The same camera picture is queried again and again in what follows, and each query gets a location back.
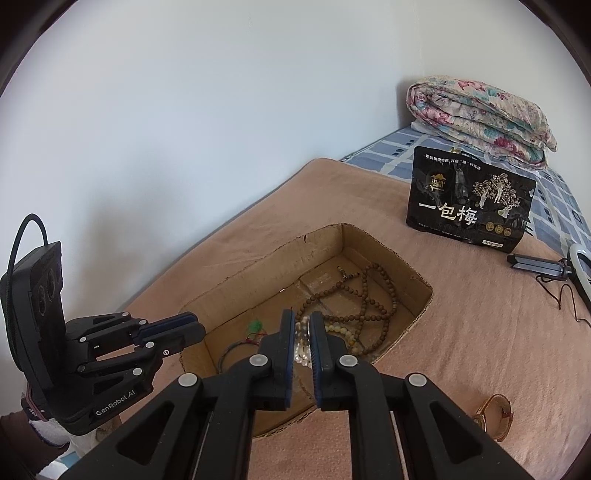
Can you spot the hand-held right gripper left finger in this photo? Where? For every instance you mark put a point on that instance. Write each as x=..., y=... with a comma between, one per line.
x=287, y=350

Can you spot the black folded tripod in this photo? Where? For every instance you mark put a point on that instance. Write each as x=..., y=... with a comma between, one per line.
x=535, y=265

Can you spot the folded floral quilt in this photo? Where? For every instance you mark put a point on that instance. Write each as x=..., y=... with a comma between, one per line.
x=480, y=115

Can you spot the blue checkered bed sheet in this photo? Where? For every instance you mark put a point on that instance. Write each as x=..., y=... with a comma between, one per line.
x=388, y=152

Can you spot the cardboard box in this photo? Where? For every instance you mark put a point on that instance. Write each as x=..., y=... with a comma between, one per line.
x=392, y=272

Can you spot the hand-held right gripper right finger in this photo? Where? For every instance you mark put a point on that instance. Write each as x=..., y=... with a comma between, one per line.
x=316, y=355

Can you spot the black snack bag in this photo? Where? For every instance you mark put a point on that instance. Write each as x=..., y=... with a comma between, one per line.
x=461, y=198

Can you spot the person's left forearm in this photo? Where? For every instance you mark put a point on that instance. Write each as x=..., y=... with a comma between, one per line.
x=46, y=429

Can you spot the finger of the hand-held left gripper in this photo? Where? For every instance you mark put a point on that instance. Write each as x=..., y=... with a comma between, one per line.
x=166, y=322
x=184, y=339

